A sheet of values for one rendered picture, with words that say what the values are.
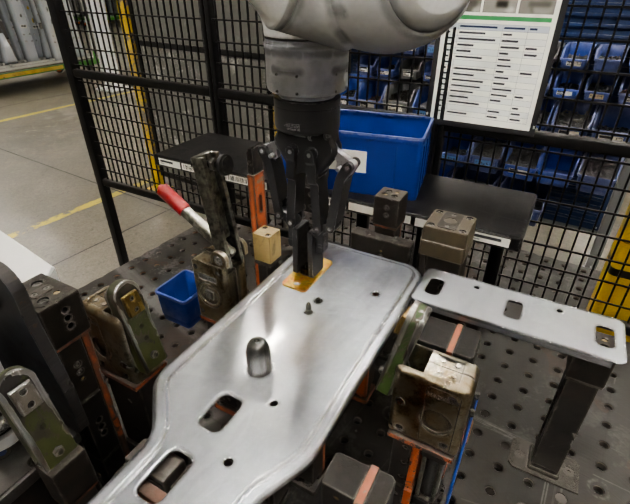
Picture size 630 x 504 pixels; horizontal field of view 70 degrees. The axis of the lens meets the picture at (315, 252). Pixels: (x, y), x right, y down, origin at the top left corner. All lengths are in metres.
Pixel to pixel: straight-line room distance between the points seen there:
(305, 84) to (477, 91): 0.60
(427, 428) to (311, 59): 0.44
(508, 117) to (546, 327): 0.47
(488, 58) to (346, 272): 0.52
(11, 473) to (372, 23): 0.57
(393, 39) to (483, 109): 0.74
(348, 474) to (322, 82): 0.40
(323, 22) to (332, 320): 0.44
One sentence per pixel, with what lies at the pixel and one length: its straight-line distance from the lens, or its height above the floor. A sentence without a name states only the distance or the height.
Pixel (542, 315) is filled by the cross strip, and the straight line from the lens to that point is 0.74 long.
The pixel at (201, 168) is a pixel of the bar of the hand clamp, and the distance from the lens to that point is 0.64.
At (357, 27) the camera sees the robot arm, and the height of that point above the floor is 1.40.
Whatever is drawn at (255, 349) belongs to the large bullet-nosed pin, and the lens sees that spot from 0.56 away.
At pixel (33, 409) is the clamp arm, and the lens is 0.54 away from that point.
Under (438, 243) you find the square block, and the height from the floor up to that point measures 1.03.
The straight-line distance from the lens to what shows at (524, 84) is 1.01.
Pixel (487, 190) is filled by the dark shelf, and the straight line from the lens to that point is 1.04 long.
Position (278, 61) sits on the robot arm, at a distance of 0.49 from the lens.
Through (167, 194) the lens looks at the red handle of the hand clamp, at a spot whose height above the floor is 1.14.
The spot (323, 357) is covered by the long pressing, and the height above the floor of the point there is 1.00.
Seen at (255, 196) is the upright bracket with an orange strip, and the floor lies 1.12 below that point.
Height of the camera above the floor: 1.43
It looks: 32 degrees down
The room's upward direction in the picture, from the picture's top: straight up
